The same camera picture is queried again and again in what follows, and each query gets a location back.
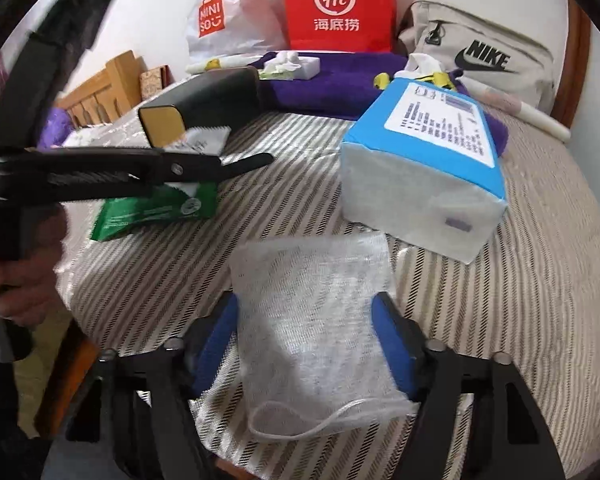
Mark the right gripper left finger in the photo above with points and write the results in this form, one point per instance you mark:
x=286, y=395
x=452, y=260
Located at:
x=131, y=419

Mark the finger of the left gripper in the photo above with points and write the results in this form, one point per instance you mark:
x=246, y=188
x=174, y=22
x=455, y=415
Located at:
x=137, y=171
x=44, y=66

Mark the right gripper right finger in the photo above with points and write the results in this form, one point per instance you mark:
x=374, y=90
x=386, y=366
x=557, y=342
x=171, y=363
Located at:
x=508, y=435

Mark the green wet wipe packet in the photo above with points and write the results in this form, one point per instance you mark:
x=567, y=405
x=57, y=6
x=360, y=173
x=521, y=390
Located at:
x=164, y=204

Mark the white face mask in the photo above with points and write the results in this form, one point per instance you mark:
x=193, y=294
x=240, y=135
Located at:
x=310, y=361

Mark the white sponge block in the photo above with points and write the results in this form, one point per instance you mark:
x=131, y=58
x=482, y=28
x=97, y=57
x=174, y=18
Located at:
x=305, y=67

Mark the yellow mesh pouch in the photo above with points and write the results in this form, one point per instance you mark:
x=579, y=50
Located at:
x=438, y=79

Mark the white and green glove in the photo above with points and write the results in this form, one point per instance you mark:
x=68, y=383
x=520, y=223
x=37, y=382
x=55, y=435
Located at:
x=421, y=65

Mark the person's left hand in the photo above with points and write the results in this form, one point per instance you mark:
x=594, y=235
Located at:
x=28, y=286

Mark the purple plush toy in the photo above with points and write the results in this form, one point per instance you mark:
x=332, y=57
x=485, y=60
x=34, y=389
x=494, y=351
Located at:
x=56, y=130

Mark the wooden headboard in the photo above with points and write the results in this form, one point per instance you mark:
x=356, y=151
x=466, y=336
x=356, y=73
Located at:
x=107, y=95

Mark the patterned notebook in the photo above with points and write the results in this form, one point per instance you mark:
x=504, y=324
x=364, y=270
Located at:
x=153, y=81

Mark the dark green tin box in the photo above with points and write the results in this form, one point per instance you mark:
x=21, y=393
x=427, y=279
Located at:
x=219, y=98

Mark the striped mattress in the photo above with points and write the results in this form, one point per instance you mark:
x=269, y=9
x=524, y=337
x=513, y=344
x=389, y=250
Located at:
x=533, y=291

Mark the white Miniso plastic bag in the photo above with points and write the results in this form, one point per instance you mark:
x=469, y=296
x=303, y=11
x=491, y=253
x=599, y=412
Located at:
x=218, y=28

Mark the blue tissue pack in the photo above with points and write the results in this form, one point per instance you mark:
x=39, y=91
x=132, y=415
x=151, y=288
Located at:
x=420, y=165

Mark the red Haidilao paper bag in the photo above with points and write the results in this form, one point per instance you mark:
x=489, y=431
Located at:
x=341, y=25

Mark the purple towel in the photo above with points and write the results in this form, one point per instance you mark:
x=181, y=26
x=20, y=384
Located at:
x=342, y=89

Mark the rolled patterned paper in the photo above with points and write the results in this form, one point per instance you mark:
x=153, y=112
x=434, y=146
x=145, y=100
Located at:
x=482, y=92

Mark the grey Nike bag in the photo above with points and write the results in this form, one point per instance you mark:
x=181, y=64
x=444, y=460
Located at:
x=485, y=51

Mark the brown door frame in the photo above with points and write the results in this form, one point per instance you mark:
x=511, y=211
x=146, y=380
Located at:
x=575, y=65

